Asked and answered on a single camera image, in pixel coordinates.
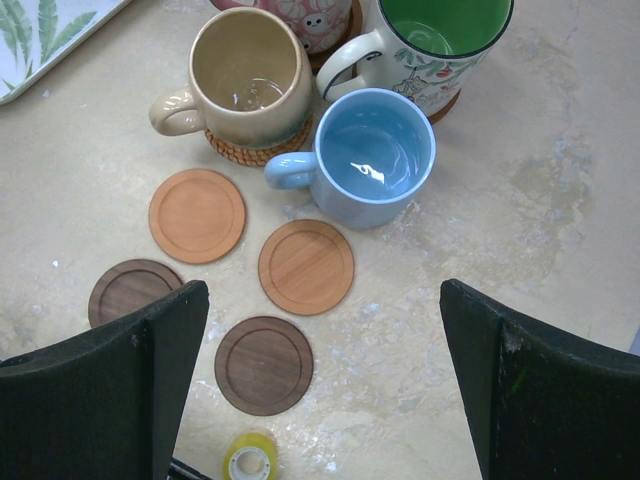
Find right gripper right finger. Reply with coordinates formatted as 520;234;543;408
439;279;639;479

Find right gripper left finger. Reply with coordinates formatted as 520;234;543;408
1;280;209;479

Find dark walnut coaster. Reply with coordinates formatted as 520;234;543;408
88;259;183;328
214;316;314;416

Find orange wooden coaster front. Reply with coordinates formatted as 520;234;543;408
148;169;247;264

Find orange wooden coaster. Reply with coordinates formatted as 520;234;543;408
258;219;355;316
148;169;247;264

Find woven rattan coaster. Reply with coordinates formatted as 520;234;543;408
204;116;312;167

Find light blue mug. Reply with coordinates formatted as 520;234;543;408
264;88;436;229

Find tan brown mug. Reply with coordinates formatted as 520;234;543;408
149;7;313;149

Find green mug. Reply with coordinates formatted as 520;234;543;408
316;0;514;117

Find red pink mug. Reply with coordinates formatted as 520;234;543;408
212;0;352;56

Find brown ringed coaster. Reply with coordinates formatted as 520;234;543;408
309;0;363;75
428;91;461;125

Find yellow tape roll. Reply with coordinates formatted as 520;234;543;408
223;431;278;480

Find floral serving tray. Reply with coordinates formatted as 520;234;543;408
1;0;130;104

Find black base frame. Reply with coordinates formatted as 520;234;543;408
166;458;212;480

